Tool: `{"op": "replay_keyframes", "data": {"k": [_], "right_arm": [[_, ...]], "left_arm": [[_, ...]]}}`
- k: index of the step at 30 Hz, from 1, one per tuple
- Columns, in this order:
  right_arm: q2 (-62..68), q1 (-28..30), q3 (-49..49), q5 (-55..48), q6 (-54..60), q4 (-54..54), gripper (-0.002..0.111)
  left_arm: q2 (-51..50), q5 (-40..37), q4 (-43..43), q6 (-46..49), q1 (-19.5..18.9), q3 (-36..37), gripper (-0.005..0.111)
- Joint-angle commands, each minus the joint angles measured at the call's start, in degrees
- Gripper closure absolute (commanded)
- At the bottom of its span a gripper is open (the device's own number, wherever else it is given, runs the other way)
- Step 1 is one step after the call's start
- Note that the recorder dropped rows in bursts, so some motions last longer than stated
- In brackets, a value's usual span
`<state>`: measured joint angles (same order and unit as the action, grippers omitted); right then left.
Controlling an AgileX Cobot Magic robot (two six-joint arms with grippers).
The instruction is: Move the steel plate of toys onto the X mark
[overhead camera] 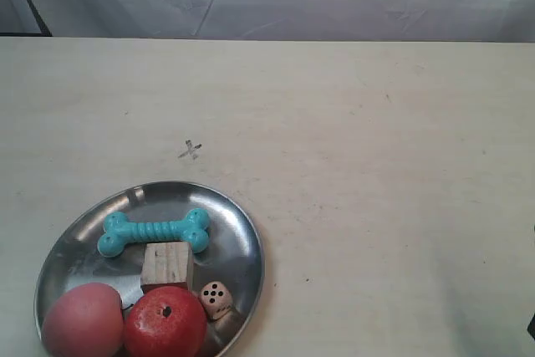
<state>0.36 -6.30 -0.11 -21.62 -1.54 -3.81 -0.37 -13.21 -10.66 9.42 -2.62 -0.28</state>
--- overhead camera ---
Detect large round metal plate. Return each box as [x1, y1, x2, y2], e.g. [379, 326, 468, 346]
[33, 181, 265, 356]

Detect small wooden block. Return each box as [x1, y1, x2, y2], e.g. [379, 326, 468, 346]
[140, 242, 194, 293]

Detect wooden die black dots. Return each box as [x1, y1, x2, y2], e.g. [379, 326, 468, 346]
[198, 281, 233, 321]

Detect turquoise rubber bone toy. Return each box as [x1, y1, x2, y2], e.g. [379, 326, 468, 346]
[97, 208, 210, 258]

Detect red toy apple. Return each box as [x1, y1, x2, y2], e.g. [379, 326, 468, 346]
[124, 286, 207, 357]

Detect pink toy peach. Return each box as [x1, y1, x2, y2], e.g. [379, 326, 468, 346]
[41, 283, 124, 356]

